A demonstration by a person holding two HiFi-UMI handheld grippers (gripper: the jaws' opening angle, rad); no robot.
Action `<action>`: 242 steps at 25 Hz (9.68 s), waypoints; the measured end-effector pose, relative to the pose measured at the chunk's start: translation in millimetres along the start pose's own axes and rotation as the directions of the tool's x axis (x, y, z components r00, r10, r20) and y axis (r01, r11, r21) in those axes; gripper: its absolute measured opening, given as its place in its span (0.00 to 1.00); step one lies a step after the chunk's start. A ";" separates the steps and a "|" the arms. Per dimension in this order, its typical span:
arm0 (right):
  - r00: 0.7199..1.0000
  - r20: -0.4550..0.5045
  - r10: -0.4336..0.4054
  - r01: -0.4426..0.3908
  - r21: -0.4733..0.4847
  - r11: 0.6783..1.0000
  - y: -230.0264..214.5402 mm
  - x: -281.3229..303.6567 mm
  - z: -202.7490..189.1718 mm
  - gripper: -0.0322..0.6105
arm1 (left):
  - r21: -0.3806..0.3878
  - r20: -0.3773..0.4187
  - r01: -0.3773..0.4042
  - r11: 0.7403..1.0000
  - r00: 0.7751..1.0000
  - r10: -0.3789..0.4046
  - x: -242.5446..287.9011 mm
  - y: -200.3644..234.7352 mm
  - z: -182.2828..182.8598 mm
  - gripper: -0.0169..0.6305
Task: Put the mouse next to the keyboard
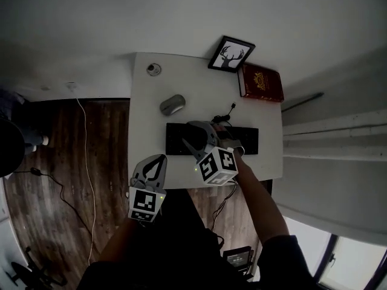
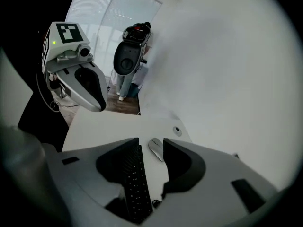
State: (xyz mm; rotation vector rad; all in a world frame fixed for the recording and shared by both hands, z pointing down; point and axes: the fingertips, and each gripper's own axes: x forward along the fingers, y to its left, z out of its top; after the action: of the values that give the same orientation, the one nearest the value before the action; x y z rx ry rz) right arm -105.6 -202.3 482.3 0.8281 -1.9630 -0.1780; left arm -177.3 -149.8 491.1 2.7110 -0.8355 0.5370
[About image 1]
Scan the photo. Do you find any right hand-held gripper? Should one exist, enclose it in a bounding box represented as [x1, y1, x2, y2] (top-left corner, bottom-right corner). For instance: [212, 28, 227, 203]
[181, 120, 245, 187]

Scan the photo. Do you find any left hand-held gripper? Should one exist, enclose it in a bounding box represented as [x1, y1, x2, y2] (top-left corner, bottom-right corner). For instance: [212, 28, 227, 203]
[128, 154, 168, 223]

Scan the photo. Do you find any black keyboard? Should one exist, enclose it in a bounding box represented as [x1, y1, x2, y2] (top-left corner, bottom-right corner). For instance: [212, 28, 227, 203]
[165, 122, 259, 156]

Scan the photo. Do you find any grey mouse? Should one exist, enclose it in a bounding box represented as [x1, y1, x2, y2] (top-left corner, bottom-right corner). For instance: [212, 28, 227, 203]
[159, 94, 186, 116]

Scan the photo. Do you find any person's right forearm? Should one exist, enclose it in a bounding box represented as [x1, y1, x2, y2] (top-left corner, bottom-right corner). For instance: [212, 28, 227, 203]
[234, 154, 290, 244]

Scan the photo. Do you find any person's left forearm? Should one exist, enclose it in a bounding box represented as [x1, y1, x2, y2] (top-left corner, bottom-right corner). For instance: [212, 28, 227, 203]
[99, 219, 143, 264]

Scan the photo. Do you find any person's right hand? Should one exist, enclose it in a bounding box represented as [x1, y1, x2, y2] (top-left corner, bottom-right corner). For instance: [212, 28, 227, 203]
[213, 124, 234, 141]

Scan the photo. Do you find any white desk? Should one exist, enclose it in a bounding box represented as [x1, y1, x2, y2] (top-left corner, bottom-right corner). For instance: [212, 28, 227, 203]
[128, 52, 284, 190]

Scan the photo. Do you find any person's black clothing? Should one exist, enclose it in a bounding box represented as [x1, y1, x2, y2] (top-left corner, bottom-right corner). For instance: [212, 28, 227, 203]
[78, 188, 318, 290]

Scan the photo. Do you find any red hardcover book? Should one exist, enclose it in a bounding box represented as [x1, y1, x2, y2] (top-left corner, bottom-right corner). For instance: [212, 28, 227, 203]
[237, 62, 285, 103]

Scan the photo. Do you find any black framed deer picture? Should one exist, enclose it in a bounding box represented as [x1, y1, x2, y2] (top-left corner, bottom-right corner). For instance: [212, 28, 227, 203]
[207, 35, 256, 74]

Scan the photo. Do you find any white vertical pipe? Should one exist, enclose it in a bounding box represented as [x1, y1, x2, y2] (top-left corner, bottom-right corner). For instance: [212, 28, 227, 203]
[282, 131, 387, 160]
[282, 109, 387, 137]

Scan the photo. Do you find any black office chair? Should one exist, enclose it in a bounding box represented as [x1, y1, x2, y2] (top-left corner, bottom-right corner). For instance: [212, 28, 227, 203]
[4, 246, 67, 288]

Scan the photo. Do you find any black framed window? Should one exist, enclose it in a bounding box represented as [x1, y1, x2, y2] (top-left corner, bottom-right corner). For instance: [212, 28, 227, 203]
[314, 231, 387, 290]

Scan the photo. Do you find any black plug cable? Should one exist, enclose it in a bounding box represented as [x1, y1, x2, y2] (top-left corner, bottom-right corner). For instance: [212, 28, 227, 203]
[210, 101, 238, 126]

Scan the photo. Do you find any white floor cable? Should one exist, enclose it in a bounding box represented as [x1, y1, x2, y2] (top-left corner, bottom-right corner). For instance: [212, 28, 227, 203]
[75, 97, 97, 265]

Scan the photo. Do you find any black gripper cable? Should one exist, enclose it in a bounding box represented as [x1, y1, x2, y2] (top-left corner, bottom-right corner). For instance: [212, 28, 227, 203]
[210, 179, 239, 234]

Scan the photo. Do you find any round desk cable grommet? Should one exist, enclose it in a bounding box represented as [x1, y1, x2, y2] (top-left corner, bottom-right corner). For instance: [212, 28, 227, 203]
[146, 62, 162, 77]

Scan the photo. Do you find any black floor cable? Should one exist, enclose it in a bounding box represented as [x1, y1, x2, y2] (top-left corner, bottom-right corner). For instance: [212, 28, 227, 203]
[13, 167, 94, 238]

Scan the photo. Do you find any black recorder device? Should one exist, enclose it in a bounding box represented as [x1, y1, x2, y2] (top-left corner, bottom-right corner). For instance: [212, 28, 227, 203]
[223, 246, 254, 280]

